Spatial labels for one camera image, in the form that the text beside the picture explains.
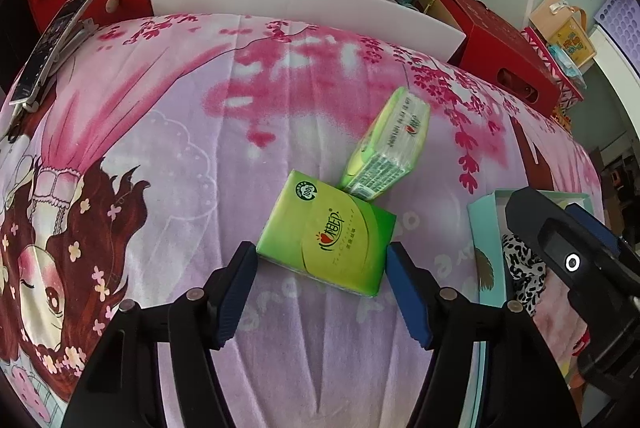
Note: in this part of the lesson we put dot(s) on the leopard print scrunchie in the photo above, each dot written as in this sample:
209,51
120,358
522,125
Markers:
520,258

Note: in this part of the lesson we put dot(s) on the white tray with teal rim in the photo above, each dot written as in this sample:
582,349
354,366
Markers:
487,228

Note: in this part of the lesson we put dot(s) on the light blue packet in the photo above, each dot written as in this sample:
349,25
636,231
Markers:
565,60

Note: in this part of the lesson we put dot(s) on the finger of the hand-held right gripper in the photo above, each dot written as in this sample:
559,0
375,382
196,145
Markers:
550,238
595,228

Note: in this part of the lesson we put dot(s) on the white round table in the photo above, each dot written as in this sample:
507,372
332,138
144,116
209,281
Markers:
617,53

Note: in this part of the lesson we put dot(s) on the green tissue pack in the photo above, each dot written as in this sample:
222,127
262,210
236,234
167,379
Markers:
390,143
325,233

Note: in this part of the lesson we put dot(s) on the smartphone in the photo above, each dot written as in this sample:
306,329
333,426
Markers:
50,43

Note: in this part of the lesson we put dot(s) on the purple perforated basket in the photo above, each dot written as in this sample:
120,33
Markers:
620,8

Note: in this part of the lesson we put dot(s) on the pink fluffy towel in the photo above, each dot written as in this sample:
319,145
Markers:
555,308

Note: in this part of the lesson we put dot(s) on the red white patterned box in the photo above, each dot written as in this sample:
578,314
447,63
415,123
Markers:
567,87

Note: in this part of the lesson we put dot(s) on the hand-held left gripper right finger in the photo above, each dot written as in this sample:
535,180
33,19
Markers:
407,298

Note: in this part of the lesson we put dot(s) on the yellow sponge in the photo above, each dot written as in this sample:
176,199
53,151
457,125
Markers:
574,370

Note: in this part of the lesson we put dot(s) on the white phone stand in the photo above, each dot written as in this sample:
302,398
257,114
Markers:
80,33

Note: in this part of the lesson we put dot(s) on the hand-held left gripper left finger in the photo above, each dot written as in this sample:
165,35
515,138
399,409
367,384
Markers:
237,293

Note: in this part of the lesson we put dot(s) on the red gift box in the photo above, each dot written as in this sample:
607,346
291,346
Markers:
490,38

